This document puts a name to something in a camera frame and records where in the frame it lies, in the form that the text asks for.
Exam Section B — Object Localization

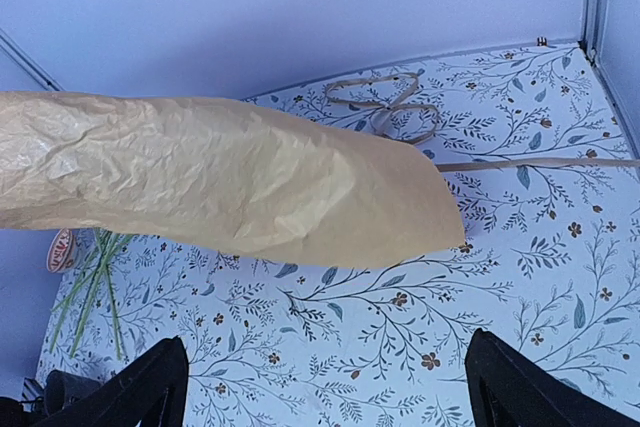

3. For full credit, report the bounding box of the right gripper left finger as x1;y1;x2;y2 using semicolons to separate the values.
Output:
0;335;191;427

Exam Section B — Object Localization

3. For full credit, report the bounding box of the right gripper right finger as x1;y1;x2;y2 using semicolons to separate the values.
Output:
465;329;639;427

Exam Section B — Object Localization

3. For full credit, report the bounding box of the tan raffia ribbon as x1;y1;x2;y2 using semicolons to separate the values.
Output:
325;73;639;173

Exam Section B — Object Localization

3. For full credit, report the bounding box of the yellow wrapping paper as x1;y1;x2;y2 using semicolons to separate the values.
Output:
1;92;465;268

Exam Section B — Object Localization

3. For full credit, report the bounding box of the green leafy fake stem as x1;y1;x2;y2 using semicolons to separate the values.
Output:
49;228;134;360

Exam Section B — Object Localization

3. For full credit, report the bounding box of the black mug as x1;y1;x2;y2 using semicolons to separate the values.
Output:
20;370;101;416

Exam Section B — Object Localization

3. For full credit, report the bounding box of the red white patterned bowl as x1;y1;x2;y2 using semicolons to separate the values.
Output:
46;228;79;274

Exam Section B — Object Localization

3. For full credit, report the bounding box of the floral patterned tablecloth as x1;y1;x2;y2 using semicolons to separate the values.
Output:
36;44;639;426

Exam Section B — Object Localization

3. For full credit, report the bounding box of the left metal frame post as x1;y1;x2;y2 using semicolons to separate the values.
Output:
0;30;63;92

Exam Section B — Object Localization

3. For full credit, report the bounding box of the metal frame post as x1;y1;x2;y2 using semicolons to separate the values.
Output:
0;30;63;92
579;0;608;65

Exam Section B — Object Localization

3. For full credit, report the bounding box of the right metal frame post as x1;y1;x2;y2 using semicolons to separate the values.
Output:
579;0;608;65

